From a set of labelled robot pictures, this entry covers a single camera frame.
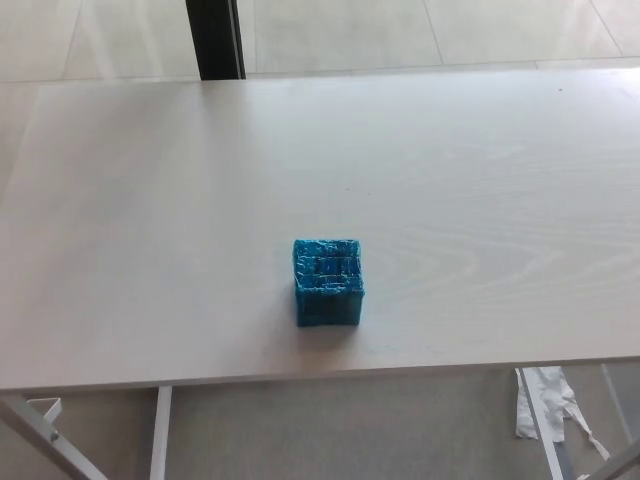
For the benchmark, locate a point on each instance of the blue textured cube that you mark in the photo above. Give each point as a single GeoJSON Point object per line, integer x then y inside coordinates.
{"type": "Point", "coordinates": [327, 280]}

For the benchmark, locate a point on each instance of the black vertical pillar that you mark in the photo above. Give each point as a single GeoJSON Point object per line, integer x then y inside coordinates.
{"type": "Point", "coordinates": [212, 40]}

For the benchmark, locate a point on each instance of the white straight table leg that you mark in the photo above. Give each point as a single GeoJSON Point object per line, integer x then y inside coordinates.
{"type": "Point", "coordinates": [161, 435]}

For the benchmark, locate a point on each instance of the white crumpled paper strip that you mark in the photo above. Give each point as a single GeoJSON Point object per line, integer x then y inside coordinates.
{"type": "Point", "coordinates": [552, 395]}

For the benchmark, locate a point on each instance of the white slanted table leg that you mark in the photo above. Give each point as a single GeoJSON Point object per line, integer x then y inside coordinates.
{"type": "Point", "coordinates": [546, 450]}

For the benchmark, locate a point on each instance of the pale grey table leg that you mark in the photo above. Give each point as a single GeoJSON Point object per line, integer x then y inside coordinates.
{"type": "Point", "coordinates": [620, 395]}

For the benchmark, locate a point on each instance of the light diagonal bar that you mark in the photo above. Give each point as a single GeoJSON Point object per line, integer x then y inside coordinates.
{"type": "Point", "coordinates": [627, 462]}

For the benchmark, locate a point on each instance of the white metal bracket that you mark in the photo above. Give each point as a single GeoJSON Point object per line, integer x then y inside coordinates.
{"type": "Point", "coordinates": [54, 409]}

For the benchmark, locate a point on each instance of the grey diagonal frame bar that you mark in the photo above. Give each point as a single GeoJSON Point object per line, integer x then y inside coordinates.
{"type": "Point", "coordinates": [45, 442]}

